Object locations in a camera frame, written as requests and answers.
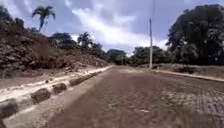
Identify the overgrown earth bank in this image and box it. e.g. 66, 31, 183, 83
0, 5, 111, 79

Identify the pale pole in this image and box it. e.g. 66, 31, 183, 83
148, 18, 154, 71

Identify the grass verge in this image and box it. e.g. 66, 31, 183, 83
138, 63, 224, 79

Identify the group of dark trees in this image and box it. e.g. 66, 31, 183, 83
164, 3, 224, 67

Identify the palm tree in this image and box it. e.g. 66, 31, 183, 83
77, 31, 94, 51
31, 5, 57, 34

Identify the pale concrete kerb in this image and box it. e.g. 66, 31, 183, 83
151, 68, 224, 84
0, 65, 114, 120

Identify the brown cobbled road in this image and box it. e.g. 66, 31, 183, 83
3, 65, 224, 128

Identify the dusty pavement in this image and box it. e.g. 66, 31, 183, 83
0, 68, 108, 101

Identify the dark green tree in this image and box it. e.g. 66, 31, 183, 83
49, 32, 78, 48

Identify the row of trees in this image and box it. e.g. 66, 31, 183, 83
106, 45, 174, 67

